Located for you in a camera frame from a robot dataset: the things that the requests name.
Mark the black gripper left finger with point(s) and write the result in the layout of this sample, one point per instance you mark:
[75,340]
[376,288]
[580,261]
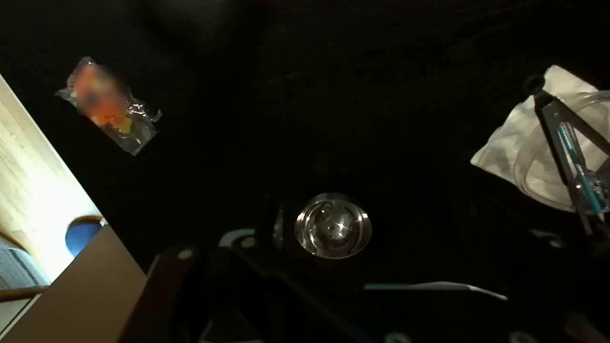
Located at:
[166,292]

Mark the clear bag of orange candy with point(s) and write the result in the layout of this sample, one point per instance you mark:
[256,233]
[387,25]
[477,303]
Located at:
[105,105]

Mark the black tongs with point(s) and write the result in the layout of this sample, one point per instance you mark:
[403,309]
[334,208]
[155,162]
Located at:
[551,117]

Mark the blue round object on floor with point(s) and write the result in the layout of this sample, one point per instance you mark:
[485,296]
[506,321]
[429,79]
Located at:
[81,235]

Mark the wooden board beside frame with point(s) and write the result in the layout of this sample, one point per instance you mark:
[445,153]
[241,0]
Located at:
[82,292]

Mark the white paper napkin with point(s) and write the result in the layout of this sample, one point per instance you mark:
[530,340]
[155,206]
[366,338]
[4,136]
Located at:
[506,153]

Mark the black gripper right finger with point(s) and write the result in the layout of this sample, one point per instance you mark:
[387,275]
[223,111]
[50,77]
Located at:
[588,328]

